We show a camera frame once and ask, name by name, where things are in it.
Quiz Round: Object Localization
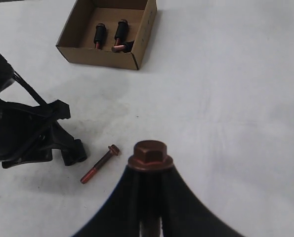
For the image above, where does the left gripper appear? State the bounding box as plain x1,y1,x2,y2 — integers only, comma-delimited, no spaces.
0,95,89,170

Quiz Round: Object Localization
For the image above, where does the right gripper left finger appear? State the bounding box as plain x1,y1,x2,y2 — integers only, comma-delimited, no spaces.
71,161,144,237

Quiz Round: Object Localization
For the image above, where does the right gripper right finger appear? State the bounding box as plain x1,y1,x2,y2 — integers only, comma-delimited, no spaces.
161,164,239,237

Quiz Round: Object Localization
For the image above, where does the copper hex flange bolt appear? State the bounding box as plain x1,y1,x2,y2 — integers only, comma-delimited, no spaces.
127,140,174,237
80,144,122,185

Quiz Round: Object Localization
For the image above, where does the brown cardboard box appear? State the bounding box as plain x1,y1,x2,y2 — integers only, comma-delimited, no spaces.
55,0,158,71

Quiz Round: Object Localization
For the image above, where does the bolt in black sleeve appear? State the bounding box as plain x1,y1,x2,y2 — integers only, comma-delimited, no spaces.
94,22,105,50
114,19,127,46
111,40,135,53

